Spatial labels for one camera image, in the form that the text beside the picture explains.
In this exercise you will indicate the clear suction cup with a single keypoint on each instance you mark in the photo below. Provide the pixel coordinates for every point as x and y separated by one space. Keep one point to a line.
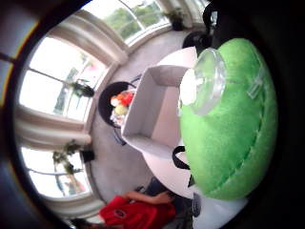
209 81

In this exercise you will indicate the the person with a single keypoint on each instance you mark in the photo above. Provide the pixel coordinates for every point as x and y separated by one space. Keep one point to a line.
136 213

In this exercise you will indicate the red fruit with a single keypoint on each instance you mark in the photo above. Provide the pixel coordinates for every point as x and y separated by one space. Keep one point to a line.
127 98

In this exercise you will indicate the clear bowl of fruit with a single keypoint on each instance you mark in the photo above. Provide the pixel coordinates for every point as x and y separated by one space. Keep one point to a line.
121 106

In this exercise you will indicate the small black box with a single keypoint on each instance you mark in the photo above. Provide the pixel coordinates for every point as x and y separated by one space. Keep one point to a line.
87 156

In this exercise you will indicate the black round side table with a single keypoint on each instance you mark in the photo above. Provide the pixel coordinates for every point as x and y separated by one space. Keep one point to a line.
106 101

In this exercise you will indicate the green potted plant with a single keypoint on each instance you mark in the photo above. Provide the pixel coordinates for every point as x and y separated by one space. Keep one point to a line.
175 17
82 89
66 157

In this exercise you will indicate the black chair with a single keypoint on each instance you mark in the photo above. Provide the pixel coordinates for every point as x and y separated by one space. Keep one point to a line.
195 39

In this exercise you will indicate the green fruit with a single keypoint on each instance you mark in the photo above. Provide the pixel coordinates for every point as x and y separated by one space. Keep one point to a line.
120 110

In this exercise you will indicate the green plush soft toy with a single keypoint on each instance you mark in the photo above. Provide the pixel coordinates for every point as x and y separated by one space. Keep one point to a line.
228 133

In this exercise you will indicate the white open cardboard box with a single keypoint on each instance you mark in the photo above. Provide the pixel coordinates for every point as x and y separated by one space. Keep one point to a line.
149 111

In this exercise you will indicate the large paned window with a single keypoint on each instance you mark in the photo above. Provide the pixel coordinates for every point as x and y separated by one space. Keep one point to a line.
55 178
133 17
60 79

